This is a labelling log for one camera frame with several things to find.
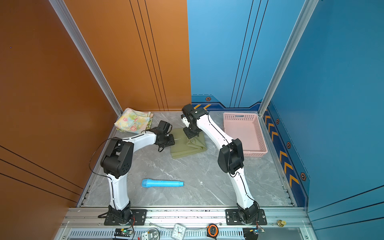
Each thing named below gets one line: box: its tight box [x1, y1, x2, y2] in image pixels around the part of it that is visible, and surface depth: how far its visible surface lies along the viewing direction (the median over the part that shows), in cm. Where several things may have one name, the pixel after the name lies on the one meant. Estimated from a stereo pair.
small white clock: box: [171, 223, 186, 240], surface depth 70 cm
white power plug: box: [141, 227, 161, 240], surface depth 65 cm
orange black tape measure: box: [206, 223, 219, 240], surface depth 69 cm
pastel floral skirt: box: [114, 108, 154, 134], surface depth 111 cm
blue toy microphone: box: [141, 178, 185, 188], surface depth 84 cm
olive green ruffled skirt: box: [170, 128, 207, 160], surface depth 97 cm
